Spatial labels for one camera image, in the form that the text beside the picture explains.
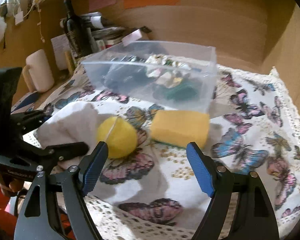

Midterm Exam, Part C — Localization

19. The floral fabric scrunchie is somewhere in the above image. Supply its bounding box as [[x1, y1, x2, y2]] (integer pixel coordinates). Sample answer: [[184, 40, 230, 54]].
[[145, 54, 192, 88]]

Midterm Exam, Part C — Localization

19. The white mug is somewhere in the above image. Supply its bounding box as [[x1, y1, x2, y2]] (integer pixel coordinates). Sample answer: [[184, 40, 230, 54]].
[[22, 49, 55, 93]]

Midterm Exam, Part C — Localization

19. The dark wine bottle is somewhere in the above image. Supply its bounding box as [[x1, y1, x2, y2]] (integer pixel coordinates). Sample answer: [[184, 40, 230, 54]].
[[63, 0, 92, 57]]

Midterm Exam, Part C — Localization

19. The pink notepad block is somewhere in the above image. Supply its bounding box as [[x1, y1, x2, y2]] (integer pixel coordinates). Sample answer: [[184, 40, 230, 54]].
[[122, 29, 143, 46]]

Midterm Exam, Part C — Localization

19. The black hat with chains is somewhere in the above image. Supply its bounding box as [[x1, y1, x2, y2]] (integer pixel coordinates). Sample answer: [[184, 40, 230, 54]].
[[102, 55, 151, 94]]

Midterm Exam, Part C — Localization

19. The white cloth mask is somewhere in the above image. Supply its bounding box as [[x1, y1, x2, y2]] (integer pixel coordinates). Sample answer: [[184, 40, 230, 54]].
[[35, 101, 106, 154]]

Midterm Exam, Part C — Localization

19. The teal knitted cloth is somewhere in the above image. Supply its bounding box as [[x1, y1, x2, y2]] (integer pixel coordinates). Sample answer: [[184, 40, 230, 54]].
[[153, 79, 202, 102]]

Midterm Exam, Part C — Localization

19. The butterfly print tablecloth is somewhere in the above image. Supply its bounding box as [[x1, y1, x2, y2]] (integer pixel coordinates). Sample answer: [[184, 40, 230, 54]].
[[24, 65, 300, 239]]

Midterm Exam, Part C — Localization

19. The white handwritten note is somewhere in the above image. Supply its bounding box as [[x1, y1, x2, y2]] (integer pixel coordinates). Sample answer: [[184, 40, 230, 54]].
[[51, 34, 70, 70]]

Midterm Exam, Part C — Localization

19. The clear plastic bin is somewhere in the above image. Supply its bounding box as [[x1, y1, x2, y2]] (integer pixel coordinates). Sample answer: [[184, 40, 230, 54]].
[[81, 41, 217, 113]]

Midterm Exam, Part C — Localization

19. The stack of papers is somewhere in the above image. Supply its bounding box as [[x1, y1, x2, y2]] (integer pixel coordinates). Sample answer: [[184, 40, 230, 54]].
[[60, 12, 126, 53]]

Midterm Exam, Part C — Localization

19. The yellow sponge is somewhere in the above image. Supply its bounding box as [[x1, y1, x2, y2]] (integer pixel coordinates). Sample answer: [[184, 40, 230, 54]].
[[150, 110, 210, 148]]

